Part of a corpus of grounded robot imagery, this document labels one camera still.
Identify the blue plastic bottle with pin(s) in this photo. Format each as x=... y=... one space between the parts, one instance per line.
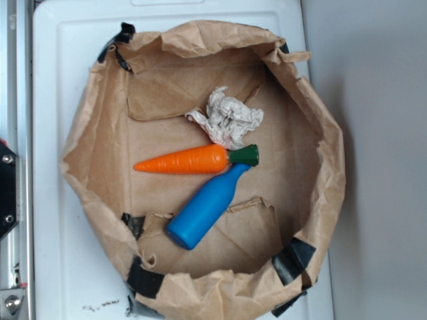
x=202 y=211

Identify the orange toy carrot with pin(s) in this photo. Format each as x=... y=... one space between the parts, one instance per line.
x=199 y=160

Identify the crumpled white paper tissue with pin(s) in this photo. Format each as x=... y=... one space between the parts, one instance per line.
x=226 y=119

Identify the brown paper bag bin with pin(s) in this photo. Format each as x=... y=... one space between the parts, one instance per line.
x=268 y=247

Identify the white plastic tray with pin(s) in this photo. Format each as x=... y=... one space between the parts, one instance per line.
x=73 y=277

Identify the black metal mounting bracket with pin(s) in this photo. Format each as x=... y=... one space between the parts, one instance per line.
x=9 y=189

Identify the silver metal frame rail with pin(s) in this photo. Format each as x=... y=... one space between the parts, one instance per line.
x=17 y=273

